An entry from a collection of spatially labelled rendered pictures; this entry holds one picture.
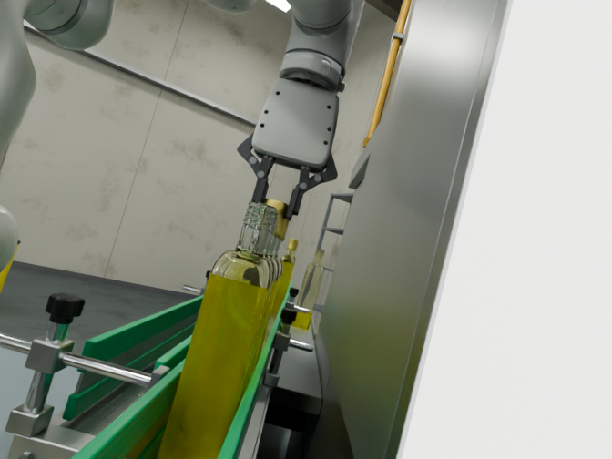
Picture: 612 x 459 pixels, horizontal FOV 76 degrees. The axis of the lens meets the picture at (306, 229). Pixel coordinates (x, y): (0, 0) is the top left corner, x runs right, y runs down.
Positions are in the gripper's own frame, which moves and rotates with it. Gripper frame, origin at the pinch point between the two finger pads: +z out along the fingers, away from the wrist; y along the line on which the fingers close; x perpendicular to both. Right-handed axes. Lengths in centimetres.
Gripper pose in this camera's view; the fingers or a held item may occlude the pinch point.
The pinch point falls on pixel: (277, 200)
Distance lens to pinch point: 51.4
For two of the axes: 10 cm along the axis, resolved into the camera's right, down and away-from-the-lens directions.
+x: 0.2, -0.7, -10.0
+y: -9.6, -2.6, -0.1
